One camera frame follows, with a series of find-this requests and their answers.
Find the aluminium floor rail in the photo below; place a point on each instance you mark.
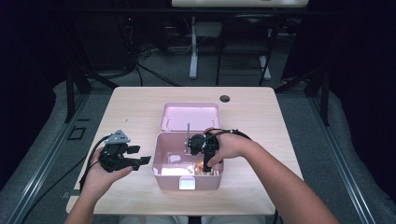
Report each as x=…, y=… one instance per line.
x=43, y=168
x=342, y=161

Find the black chair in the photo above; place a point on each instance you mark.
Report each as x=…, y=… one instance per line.
x=246, y=46

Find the grey table bracket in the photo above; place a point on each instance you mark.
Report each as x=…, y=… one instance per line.
x=66, y=195

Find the pink storage box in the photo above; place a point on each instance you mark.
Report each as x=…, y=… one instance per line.
x=186, y=116

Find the person's white clothing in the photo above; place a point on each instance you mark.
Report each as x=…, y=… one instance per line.
x=149, y=220

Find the white desk top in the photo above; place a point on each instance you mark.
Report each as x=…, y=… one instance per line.
x=239, y=3

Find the short white desk leg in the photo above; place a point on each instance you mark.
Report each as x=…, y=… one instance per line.
x=265, y=68

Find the person's right hand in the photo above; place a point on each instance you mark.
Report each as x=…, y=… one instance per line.
x=232, y=144

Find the long white desk leg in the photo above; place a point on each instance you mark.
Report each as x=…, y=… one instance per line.
x=193, y=56

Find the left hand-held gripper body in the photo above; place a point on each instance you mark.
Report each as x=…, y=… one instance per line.
x=112, y=158

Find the black metal stand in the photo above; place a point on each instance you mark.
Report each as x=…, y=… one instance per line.
x=71, y=93
x=325, y=99

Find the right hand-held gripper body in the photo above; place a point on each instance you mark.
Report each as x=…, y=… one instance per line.
x=197, y=143

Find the person's left hand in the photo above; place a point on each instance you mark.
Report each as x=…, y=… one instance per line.
x=99, y=179

